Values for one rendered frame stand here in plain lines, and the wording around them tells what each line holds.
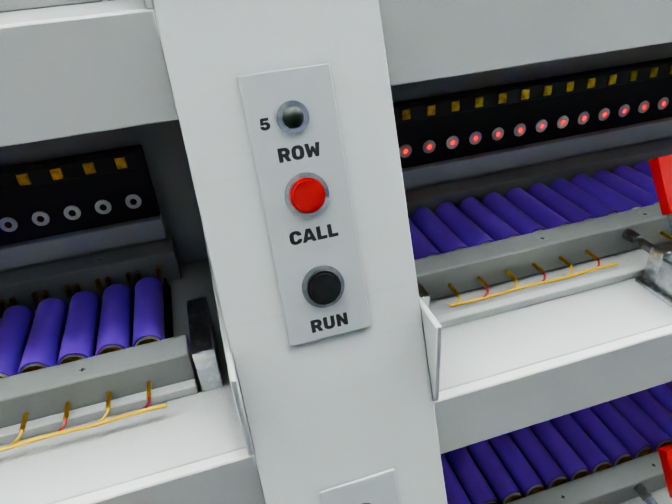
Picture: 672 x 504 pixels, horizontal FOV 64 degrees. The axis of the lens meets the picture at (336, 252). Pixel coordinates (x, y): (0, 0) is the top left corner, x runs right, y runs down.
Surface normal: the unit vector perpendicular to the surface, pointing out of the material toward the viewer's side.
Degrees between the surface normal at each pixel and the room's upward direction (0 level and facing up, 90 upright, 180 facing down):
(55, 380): 20
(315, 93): 90
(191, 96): 90
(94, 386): 110
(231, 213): 90
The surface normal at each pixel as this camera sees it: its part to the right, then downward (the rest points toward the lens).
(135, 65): 0.29, 0.49
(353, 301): 0.25, 0.18
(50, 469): -0.07, -0.84
